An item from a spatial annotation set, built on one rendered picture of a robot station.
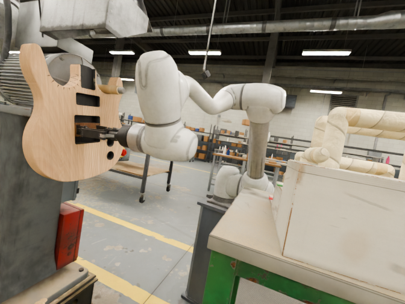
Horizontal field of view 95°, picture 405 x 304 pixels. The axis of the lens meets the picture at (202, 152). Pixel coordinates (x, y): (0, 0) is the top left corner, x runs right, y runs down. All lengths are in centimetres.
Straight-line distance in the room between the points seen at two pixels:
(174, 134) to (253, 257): 33
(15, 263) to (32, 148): 67
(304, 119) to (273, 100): 1097
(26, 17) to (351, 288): 135
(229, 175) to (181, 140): 81
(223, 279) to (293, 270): 14
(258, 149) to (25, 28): 120
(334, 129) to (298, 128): 1137
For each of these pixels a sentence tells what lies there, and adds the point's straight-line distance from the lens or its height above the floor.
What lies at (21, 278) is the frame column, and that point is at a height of 36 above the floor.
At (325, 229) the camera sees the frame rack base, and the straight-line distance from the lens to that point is 40.
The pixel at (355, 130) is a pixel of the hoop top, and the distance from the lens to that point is 50.
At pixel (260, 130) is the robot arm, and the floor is 122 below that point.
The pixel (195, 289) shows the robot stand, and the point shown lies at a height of 10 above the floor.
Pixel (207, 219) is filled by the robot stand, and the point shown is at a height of 60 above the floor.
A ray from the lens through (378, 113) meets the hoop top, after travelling 42.
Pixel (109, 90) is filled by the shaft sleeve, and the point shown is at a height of 124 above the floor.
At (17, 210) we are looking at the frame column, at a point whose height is 69.
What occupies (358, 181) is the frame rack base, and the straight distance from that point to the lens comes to 40.
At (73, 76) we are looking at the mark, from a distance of 80.
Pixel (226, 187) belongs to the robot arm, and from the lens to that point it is 128.
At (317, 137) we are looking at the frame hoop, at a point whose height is 116.
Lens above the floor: 111
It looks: 3 degrees down
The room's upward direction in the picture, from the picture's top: 10 degrees clockwise
